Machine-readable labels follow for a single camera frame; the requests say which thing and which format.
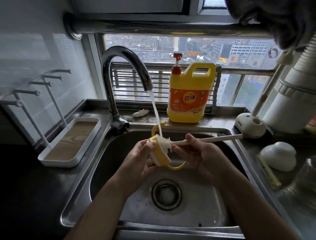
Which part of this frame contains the person's right hand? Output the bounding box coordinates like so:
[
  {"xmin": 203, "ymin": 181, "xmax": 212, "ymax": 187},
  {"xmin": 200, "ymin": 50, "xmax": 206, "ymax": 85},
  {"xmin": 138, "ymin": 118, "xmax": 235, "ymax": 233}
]
[{"xmin": 171, "ymin": 133, "xmax": 231, "ymax": 185}]

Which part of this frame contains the person's left hand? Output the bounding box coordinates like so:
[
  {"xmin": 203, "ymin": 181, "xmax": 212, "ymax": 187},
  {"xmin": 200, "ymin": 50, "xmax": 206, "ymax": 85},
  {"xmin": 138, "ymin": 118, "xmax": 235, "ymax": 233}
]
[{"xmin": 120, "ymin": 139, "xmax": 159, "ymax": 191}]

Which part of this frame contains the yellow cup lid with handles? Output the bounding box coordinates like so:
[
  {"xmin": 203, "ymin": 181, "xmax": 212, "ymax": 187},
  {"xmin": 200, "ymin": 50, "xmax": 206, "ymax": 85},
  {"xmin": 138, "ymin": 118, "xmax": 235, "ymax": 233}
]
[{"xmin": 148, "ymin": 122, "xmax": 187, "ymax": 171}]

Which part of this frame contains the white long-handled bottle brush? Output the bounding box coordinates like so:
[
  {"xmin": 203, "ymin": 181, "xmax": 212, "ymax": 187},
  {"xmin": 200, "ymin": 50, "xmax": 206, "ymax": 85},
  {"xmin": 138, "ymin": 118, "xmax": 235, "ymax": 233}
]
[{"xmin": 157, "ymin": 134, "xmax": 244, "ymax": 154}]

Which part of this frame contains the person's right forearm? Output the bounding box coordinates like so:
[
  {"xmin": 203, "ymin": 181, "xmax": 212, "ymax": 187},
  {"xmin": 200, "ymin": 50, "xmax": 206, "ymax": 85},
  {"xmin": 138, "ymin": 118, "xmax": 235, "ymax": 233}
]
[{"xmin": 207, "ymin": 161, "xmax": 303, "ymax": 240}]

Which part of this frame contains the person's left forearm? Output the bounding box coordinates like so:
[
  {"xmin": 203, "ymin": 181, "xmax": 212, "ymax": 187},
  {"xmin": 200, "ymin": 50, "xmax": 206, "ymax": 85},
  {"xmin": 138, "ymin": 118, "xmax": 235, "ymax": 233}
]
[{"xmin": 65, "ymin": 173, "xmax": 139, "ymax": 240}]

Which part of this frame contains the round metal sink drain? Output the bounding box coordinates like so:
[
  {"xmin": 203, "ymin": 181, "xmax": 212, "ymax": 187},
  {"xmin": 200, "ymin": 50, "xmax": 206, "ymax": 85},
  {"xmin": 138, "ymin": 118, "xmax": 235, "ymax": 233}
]
[{"xmin": 151, "ymin": 179, "xmax": 183, "ymax": 211}]

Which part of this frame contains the yellow dish soap jug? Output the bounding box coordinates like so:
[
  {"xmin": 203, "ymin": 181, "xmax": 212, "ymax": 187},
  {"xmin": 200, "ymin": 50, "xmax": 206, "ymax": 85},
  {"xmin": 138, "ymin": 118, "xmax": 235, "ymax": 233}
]
[{"xmin": 167, "ymin": 52, "xmax": 217, "ymax": 124}]

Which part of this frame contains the small white rag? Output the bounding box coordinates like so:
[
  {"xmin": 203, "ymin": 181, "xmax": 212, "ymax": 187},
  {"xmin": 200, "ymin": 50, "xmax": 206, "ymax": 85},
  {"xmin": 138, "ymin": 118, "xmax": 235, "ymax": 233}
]
[{"xmin": 132, "ymin": 108, "xmax": 150, "ymax": 118}]

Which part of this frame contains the stainless steel sink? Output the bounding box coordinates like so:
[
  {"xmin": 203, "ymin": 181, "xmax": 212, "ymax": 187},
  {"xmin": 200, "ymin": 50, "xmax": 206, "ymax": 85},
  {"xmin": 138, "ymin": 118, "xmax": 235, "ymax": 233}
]
[{"xmin": 60, "ymin": 122, "xmax": 284, "ymax": 235}]

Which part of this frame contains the white brush holder stand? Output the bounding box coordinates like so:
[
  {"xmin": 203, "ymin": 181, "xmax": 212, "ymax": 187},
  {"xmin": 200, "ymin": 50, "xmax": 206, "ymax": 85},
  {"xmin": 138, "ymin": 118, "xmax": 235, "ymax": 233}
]
[{"xmin": 235, "ymin": 112, "xmax": 267, "ymax": 138}]

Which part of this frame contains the metal window grille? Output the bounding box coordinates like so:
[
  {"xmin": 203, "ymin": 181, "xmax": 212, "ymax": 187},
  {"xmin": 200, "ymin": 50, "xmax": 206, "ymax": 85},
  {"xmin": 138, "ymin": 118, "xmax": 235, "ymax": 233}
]
[{"xmin": 110, "ymin": 62, "xmax": 223, "ymax": 115}]

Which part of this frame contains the pale wooden stick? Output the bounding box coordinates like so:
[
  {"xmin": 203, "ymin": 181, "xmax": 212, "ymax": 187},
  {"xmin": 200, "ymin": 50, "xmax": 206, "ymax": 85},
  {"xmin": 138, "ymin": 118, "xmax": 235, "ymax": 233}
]
[{"xmin": 257, "ymin": 155, "xmax": 282, "ymax": 189}]

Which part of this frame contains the white drying rack with tray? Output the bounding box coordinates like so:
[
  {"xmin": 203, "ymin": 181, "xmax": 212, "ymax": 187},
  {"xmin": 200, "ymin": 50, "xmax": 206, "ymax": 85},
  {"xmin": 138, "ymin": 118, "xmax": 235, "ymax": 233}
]
[{"xmin": 0, "ymin": 69, "xmax": 102, "ymax": 168}]

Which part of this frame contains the white upturned bowl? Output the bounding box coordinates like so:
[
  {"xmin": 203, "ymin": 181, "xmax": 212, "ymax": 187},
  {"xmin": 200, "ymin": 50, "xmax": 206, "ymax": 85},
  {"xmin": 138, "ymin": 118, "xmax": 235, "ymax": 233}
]
[{"xmin": 259, "ymin": 142, "xmax": 297, "ymax": 172}]

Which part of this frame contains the chrome gooseneck faucet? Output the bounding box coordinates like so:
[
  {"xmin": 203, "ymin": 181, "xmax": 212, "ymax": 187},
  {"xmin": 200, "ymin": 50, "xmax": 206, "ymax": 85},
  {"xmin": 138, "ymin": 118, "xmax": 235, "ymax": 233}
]
[{"xmin": 101, "ymin": 45, "xmax": 154, "ymax": 135}]

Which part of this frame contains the white long stick brush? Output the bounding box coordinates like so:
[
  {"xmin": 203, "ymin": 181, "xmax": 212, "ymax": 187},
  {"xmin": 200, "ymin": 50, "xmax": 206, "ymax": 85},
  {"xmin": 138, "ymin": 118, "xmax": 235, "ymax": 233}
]
[{"xmin": 251, "ymin": 50, "xmax": 293, "ymax": 117}]

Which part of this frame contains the large white drain pipe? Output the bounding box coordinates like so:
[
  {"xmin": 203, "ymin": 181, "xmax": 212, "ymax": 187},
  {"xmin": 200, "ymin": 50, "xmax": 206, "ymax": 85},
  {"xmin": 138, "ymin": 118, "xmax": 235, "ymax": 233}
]
[{"xmin": 262, "ymin": 32, "xmax": 316, "ymax": 134}]

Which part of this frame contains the horizontal metal pipe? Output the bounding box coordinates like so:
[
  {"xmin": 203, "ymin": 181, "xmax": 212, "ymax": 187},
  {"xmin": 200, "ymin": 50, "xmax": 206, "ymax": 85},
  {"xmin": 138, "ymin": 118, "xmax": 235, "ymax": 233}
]
[{"xmin": 63, "ymin": 12, "xmax": 276, "ymax": 41}]

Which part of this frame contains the clear glass jar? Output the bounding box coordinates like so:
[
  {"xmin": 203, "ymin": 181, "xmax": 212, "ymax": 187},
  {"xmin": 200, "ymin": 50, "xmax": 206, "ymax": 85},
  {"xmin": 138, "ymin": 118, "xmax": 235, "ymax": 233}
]
[{"xmin": 284, "ymin": 155, "xmax": 316, "ymax": 206}]

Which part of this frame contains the grey hanging cloth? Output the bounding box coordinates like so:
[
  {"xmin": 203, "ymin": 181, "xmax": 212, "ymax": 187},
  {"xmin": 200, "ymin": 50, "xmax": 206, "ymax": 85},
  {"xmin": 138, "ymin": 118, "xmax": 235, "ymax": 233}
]
[{"xmin": 224, "ymin": 0, "xmax": 316, "ymax": 51}]

